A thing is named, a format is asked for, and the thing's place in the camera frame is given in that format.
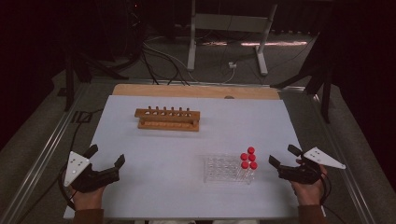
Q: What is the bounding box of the person's right hand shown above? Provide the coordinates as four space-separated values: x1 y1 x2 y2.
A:
290 164 328 207

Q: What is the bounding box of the person's left hand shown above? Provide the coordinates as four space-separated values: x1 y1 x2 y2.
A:
70 185 106 212

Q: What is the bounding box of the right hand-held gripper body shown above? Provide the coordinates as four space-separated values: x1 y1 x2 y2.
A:
276 147 347 185

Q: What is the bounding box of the wooden test tube rack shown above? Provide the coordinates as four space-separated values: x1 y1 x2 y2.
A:
134 105 201 133

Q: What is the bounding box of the black floor cable bundle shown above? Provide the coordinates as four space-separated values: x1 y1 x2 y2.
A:
139 40 191 87

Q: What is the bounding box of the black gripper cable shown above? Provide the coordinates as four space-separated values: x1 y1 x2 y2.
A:
57 162 78 211
318 172 332 206

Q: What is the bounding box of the grey metal stand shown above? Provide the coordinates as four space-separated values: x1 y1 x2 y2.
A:
186 0 279 77

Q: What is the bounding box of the clear plastic tube rack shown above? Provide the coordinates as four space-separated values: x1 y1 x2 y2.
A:
203 154 257 185

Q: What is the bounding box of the thin black floor cable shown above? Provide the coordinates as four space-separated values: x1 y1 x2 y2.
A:
15 107 104 224

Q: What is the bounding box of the wooden table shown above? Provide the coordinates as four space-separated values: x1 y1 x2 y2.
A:
111 83 281 101

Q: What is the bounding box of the aluminium frame rail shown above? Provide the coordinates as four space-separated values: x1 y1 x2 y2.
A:
90 77 307 91
0 82 92 224
311 90 376 224

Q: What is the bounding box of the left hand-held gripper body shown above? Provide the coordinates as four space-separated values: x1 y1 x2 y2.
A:
64 151 120 194

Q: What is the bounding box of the black tripod stand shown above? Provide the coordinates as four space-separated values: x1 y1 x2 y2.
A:
270 31 334 124
64 46 130 112

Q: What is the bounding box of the white floor cable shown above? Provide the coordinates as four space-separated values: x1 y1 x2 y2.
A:
143 41 236 85

